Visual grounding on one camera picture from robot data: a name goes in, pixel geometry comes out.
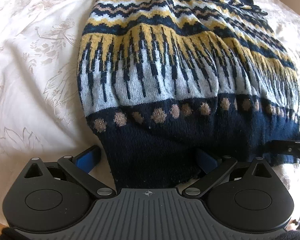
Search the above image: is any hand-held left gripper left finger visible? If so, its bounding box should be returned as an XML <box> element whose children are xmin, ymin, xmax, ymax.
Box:
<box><xmin>23</xmin><ymin>144</ymin><xmax>117</xmax><ymax>198</ymax></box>

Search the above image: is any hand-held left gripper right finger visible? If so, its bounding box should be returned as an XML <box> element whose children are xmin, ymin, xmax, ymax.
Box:
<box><xmin>181</xmin><ymin>149</ymin><xmax>276</xmax><ymax>197</ymax></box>

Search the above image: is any navy yellow patterned knit sweater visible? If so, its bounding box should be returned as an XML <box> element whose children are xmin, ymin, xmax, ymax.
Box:
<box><xmin>76</xmin><ymin>0</ymin><xmax>300</xmax><ymax>189</ymax></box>

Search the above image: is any dark cloth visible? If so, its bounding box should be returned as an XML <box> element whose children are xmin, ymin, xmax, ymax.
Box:
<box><xmin>272</xmin><ymin>219</ymin><xmax>300</xmax><ymax>240</ymax></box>

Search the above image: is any white embroidered bedspread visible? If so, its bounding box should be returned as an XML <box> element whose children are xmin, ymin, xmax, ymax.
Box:
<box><xmin>0</xmin><ymin>0</ymin><xmax>300</xmax><ymax>227</ymax></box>

